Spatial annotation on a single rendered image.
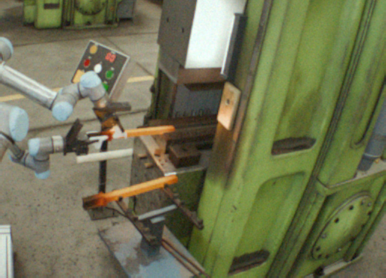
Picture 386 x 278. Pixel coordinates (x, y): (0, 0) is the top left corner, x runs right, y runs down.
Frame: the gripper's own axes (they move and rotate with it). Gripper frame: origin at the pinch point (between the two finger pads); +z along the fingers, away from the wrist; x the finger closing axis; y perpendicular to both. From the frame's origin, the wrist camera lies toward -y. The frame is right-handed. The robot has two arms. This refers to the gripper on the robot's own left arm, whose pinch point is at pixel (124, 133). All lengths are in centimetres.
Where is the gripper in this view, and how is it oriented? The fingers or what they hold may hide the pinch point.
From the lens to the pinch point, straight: 183.1
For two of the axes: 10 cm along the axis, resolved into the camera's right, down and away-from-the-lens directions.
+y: -8.4, 5.2, -1.7
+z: 2.9, 6.9, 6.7
